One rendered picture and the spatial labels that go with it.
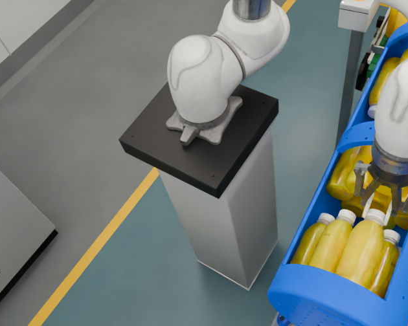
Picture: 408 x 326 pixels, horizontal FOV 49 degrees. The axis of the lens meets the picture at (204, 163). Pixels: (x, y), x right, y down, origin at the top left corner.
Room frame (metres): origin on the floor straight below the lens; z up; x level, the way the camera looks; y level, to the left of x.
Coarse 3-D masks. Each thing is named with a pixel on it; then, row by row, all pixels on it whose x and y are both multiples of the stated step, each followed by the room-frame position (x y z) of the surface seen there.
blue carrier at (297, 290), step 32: (352, 128) 0.63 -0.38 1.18; (320, 192) 0.53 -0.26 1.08; (288, 256) 0.37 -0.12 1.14; (288, 288) 0.28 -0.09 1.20; (320, 288) 0.25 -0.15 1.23; (352, 288) 0.24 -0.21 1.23; (288, 320) 0.27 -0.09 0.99; (320, 320) 0.22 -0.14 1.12; (352, 320) 0.18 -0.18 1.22; (384, 320) 0.17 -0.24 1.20
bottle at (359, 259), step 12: (372, 216) 0.39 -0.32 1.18; (360, 228) 0.36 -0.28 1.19; (372, 228) 0.35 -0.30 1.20; (348, 240) 0.35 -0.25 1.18; (360, 240) 0.34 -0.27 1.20; (372, 240) 0.33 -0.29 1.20; (348, 252) 0.32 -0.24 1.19; (360, 252) 0.31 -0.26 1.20; (372, 252) 0.31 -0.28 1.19; (348, 264) 0.30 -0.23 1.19; (360, 264) 0.29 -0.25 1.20; (372, 264) 0.29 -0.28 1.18; (348, 276) 0.27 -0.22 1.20; (360, 276) 0.27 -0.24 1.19
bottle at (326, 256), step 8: (344, 216) 0.42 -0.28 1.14; (328, 224) 0.42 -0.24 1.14; (336, 224) 0.40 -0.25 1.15; (344, 224) 0.40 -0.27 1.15; (352, 224) 0.40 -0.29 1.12; (328, 232) 0.39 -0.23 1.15; (336, 232) 0.38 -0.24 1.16; (344, 232) 0.38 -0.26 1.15; (320, 240) 0.38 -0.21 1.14; (328, 240) 0.37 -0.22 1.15; (336, 240) 0.37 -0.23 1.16; (344, 240) 0.36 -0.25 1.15; (320, 248) 0.36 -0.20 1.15; (328, 248) 0.35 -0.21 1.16; (336, 248) 0.35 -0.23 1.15; (312, 256) 0.35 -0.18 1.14; (320, 256) 0.34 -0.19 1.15; (328, 256) 0.34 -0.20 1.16; (336, 256) 0.33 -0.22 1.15; (312, 264) 0.33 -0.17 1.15; (320, 264) 0.33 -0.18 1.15; (328, 264) 0.32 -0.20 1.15; (336, 264) 0.32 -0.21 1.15
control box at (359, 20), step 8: (344, 0) 1.19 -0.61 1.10; (352, 0) 1.18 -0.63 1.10; (360, 0) 1.17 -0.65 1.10; (368, 0) 1.16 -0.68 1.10; (344, 8) 1.17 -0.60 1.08; (352, 8) 1.15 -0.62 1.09; (360, 8) 1.14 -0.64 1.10; (368, 8) 1.12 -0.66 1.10; (376, 8) 1.20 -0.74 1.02; (344, 16) 1.17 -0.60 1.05; (352, 16) 1.15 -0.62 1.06; (360, 16) 1.13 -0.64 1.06; (368, 16) 1.12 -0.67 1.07; (344, 24) 1.17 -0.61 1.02; (352, 24) 1.15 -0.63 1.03; (360, 24) 1.13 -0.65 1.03; (368, 24) 1.14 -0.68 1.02
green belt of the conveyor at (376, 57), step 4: (384, 36) 1.18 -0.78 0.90; (384, 40) 1.16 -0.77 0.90; (380, 44) 1.14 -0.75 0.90; (384, 44) 1.14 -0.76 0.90; (376, 56) 1.09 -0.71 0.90; (372, 60) 1.08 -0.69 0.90; (376, 60) 1.07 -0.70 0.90; (372, 64) 1.06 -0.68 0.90; (368, 68) 1.05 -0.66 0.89; (372, 68) 1.05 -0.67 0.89; (368, 72) 1.04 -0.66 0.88; (368, 76) 1.04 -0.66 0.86
